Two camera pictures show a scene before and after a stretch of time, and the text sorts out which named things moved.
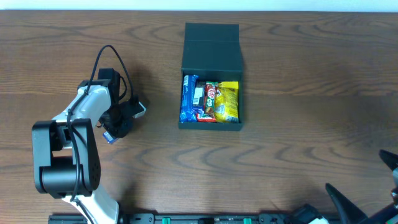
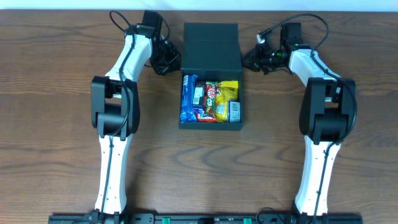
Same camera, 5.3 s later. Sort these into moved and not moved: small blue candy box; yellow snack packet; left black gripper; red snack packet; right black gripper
Moved: left black gripper; small blue candy box; right black gripper
Not moved: red snack packet; yellow snack packet
